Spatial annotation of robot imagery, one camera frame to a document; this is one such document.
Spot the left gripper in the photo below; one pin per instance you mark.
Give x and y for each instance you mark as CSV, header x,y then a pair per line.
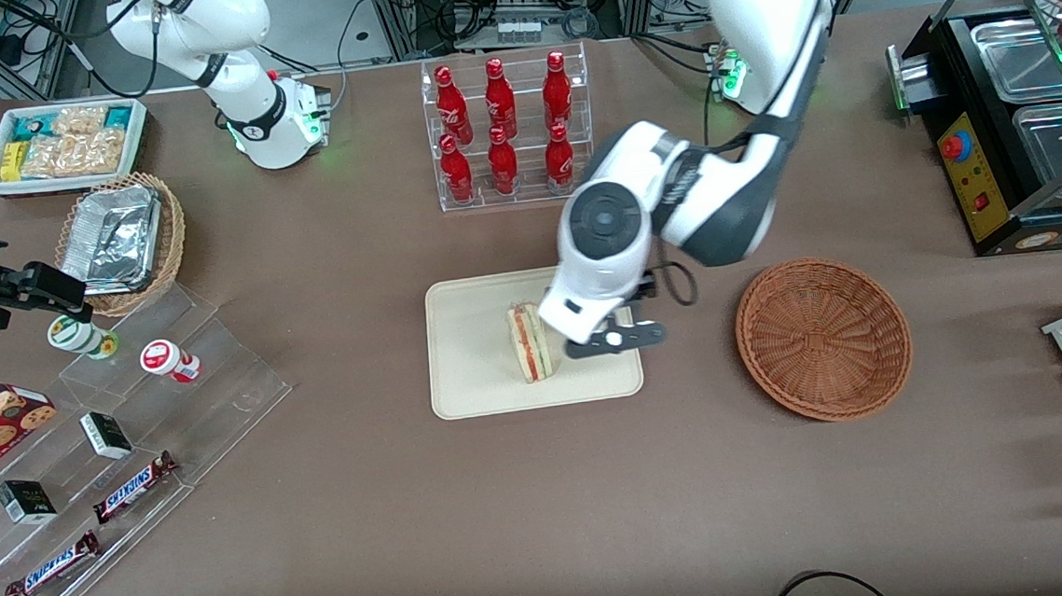
x,y
644,287

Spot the triangle sandwich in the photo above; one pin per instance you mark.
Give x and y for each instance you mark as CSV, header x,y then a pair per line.
x,y
530,349

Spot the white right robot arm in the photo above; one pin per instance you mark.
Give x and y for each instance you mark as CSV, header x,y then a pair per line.
x,y
248,121

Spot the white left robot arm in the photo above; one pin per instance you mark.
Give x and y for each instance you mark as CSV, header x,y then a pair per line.
x,y
721,210

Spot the cream plastic serving tray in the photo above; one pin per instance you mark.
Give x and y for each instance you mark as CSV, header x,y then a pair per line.
x,y
470,358

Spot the tan wicker basket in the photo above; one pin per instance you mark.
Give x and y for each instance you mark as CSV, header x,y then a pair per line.
x,y
174,239

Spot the round brown wicker basket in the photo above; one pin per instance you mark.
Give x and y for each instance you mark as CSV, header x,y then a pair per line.
x,y
824,343

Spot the green white yogurt cup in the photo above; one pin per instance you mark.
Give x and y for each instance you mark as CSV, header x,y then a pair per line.
x,y
76,336

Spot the aluminium foil container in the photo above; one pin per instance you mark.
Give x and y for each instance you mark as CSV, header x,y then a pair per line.
x,y
111,238

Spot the clear acrylic bottle rack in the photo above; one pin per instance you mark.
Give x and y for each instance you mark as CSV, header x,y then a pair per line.
x,y
529,200

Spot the yellow snack packet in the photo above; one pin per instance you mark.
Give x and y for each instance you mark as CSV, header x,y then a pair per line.
x,y
11,161

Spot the clear rice cracker bag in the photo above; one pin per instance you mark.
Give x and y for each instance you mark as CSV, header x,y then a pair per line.
x,y
79,119
72,154

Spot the red white yogurt cup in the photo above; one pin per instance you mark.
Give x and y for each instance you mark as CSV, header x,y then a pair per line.
x,y
164,359

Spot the red cola bottle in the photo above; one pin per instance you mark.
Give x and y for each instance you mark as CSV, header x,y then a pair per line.
x,y
557,90
499,99
502,164
559,159
456,172
450,103

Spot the teal snack packet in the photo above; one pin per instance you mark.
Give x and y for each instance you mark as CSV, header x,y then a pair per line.
x,y
118,116
31,127

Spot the small black box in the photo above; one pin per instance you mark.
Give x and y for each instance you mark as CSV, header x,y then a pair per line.
x,y
107,436
26,502

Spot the white rectangular snack bin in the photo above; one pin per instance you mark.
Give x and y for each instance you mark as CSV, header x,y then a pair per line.
x,y
141,129

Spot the clear acrylic stepped shelf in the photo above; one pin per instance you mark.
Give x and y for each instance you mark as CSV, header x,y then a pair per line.
x,y
220,394

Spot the Snickers chocolate bar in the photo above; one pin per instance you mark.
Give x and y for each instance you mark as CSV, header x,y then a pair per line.
x,y
133,488
53,567

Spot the white power strip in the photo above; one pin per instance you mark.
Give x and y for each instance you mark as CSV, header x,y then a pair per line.
x,y
522,29

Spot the black food warmer appliance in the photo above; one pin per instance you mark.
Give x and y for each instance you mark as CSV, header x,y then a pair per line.
x,y
976,173

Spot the aluminium frame rack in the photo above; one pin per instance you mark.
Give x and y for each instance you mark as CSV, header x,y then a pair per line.
x,y
399,17

